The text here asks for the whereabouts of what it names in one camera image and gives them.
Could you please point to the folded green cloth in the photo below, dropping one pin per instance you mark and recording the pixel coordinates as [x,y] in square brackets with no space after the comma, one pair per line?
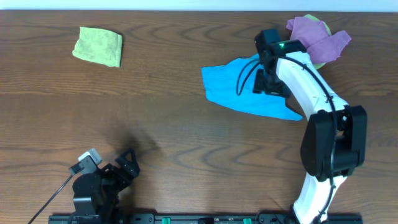
[99,46]

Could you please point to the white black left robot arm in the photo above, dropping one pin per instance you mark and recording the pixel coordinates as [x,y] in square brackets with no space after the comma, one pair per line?
[96,191]

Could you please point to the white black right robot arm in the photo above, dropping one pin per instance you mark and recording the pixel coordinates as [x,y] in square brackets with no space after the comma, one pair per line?
[335,137]

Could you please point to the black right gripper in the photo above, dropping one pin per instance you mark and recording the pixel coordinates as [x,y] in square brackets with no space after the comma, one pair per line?
[259,86]

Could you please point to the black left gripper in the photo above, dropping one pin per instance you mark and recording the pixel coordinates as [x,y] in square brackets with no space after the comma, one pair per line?
[115,171]

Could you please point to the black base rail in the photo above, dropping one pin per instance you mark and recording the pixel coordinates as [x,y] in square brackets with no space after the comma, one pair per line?
[148,218]

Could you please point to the blue microfiber cloth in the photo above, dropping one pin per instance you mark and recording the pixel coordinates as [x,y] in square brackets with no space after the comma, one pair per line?
[223,81]

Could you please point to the green cloth under purple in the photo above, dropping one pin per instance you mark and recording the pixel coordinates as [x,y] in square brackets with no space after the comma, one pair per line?
[319,65]

